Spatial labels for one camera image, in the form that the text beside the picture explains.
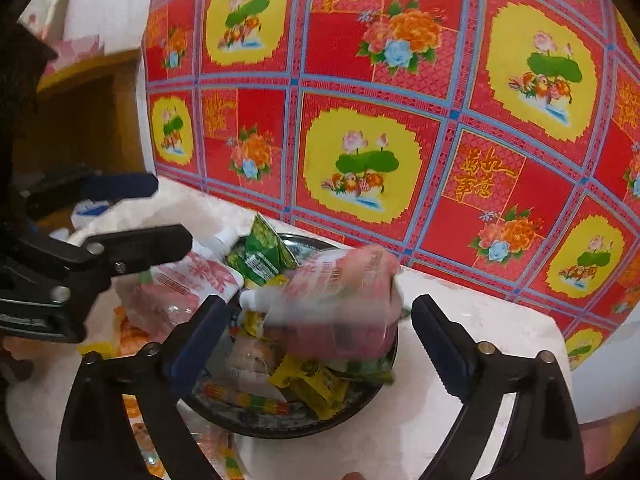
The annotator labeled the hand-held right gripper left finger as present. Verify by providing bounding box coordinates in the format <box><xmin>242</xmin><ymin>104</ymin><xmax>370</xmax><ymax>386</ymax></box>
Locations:
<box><xmin>56</xmin><ymin>294</ymin><xmax>236</xmax><ymax>480</ymax></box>

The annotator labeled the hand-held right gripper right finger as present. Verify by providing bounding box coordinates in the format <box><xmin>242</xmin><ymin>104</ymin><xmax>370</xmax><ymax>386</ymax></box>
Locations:
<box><xmin>410</xmin><ymin>294</ymin><xmax>587</xmax><ymax>480</ymax></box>

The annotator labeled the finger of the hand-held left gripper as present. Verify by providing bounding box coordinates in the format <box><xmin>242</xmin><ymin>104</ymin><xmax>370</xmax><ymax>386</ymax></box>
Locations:
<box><xmin>22</xmin><ymin>169</ymin><xmax>160</xmax><ymax>222</ymax></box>
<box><xmin>0</xmin><ymin>224</ymin><xmax>194</xmax><ymax>345</ymax></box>

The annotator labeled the pink peach jelly pouch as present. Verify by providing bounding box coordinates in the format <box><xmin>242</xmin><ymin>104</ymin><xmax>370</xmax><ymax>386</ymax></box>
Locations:
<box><xmin>120</xmin><ymin>227</ymin><xmax>246</xmax><ymax>333</ymax></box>

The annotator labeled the rainbow candy strip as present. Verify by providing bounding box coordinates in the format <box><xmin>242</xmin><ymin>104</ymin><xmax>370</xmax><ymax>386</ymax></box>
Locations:
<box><xmin>202</xmin><ymin>382</ymin><xmax>292</xmax><ymax>417</ymax></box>

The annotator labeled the small yellow snack packet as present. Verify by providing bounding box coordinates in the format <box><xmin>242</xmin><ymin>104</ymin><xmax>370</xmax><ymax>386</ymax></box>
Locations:
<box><xmin>270</xmin><ymin>354</ymin><xmax>323</xmax><ymax>388</ymax></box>

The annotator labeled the pink pouch with white cap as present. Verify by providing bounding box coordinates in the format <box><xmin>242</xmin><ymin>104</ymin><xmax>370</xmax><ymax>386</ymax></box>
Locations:
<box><xmin>239</xmin><ymin>245</ymin><xmax>406</xmax><ymax>361</ymax></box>

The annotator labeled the dark patterned plate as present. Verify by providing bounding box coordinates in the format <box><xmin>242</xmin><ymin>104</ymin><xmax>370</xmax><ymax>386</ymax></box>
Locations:
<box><xmin>182</xmin><ymin>232</ymin><xmax>401</xmax><ymax>440</ymax></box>

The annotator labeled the yellow green snack packet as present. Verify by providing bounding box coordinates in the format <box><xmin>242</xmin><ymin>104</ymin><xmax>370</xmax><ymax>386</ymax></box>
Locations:
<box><xmin>292</xmin><ymin>370</ymin><xmax>351</xmax><ymax>420</ymax></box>

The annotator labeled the wooden cabinet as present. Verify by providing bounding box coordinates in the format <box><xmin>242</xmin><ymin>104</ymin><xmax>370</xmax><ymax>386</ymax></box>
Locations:
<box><xmin>25</xmin><ymin>50</ymin><xmax>147</xmax><ymax>183</ymax></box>

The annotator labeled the orange sauce pouch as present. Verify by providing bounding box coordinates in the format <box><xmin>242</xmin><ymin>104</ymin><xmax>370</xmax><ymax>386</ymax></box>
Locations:
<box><xmin>112</xmin><ymin>305</ymin><xmax>152</xmax><ymax>357</ymax></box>

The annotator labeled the pink floral cloth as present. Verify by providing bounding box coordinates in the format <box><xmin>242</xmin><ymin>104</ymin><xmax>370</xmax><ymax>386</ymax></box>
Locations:
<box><xmin>22</xmin><ymin>7</ymin><xmax>107</xmax><ymax>80</ymax></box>

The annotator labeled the yellow orange snack packet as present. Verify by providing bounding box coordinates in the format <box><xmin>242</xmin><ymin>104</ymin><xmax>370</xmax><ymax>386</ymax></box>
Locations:
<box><xmin>122</xmin><ymin>394</ymin><xmax>168</xmax><ymax>480</ymax></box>

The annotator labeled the red floral printed cloth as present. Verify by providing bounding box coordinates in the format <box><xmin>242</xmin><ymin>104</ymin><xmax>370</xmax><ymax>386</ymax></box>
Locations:
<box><xmin>142</xmin><ymin>0</ymin><xmax>640</xmax><ymax>363</ymax></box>

